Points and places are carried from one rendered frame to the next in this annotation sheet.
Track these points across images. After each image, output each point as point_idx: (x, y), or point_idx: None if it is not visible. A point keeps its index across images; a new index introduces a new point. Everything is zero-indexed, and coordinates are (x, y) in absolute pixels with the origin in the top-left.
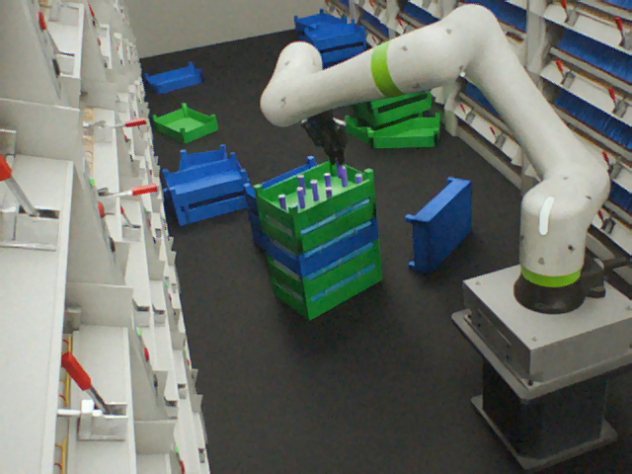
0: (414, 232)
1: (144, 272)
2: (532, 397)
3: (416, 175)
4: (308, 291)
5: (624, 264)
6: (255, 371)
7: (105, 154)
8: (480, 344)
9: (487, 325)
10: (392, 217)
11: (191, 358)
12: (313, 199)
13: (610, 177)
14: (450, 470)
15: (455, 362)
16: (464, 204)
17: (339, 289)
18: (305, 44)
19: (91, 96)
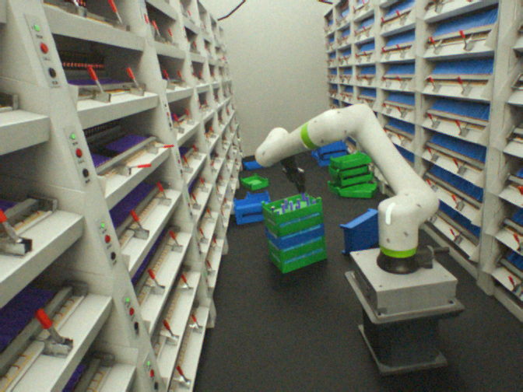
0: (344, 233)
1: (162, 218)
2: (379, 322)
3: (358, 210)
4: (282, 257)
5: (448, 250)
6: (248, 295)
7: (148, 157)
8: (356, 289)
9: (359, 278)
10: (340, 229)
11: (220, 285)
12: (290, 211)
13: (458, 210)
14: (337, 364)
15: (355, 305)
16: (376, 223)
17: (300, 259)
18: (281, 128)
19: (160, 138)
